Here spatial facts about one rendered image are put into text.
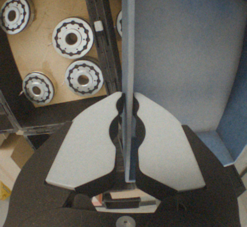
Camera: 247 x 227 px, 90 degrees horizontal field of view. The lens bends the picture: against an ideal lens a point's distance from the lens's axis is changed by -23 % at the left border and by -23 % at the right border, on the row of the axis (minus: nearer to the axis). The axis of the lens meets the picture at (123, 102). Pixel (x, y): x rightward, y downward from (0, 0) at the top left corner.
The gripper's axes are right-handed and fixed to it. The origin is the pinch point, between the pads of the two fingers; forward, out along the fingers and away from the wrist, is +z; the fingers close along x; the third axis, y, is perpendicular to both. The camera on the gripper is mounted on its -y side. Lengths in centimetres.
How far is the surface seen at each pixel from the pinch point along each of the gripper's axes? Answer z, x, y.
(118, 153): 29, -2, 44
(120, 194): 27, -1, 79
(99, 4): 19.1, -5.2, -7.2
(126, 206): 58, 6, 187
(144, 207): 103, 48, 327
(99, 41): 19.1, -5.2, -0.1
